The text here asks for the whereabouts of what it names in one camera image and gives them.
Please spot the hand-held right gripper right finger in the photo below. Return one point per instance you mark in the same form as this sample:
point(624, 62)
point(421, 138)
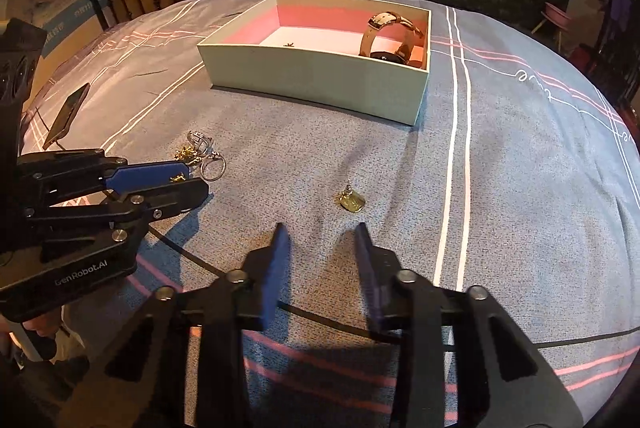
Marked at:
point(375, 288)

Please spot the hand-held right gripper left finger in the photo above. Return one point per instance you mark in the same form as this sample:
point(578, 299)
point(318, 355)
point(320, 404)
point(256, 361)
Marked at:
point(275, 278)

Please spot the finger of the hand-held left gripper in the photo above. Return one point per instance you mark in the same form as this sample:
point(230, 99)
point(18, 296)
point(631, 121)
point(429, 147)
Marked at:
point(150, 173)
point(170, 198)

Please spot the teal box with pink inside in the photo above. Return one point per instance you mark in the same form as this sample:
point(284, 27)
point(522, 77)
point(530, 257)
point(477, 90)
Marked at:
point(310, 78)

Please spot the thin metal bangle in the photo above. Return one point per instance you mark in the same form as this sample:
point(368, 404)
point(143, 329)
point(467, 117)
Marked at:
point(387, 55)

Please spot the person's left hand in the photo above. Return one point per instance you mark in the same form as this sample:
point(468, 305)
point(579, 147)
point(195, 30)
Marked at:
point(47, 330)

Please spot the grey-blue checked bedsheet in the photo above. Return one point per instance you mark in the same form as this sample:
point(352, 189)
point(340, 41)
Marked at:
point(500, 158)

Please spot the red bin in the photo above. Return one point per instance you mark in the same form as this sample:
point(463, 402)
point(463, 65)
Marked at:
point(582, 57)

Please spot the pink stool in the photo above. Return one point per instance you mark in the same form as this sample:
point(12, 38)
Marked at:
point(555, 13)

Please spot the black metal rack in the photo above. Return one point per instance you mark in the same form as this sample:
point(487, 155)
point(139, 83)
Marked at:
point(620, 58)

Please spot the purple cloth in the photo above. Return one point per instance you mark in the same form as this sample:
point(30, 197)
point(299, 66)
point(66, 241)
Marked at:
point(621, 5)

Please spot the blue wall poster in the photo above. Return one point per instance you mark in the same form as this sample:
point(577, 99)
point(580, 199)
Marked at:
point(75, 15)

